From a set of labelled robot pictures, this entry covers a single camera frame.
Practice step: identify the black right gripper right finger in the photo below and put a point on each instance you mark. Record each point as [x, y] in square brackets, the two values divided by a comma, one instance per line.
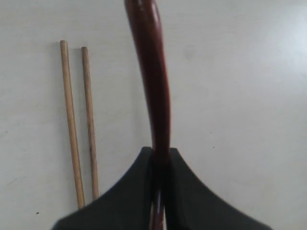
[191, 205]

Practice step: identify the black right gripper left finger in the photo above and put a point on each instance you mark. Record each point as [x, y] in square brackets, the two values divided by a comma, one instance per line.
[125, 206]

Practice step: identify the brown wooden chopstick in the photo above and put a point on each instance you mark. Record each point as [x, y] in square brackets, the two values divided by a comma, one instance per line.
[90, 121]

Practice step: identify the light wooden chopstick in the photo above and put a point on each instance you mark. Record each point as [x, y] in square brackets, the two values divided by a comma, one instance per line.
[71, 123]

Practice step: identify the dark wooden spoon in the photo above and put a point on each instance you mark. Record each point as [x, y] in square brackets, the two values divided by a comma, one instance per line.
[146, 28]

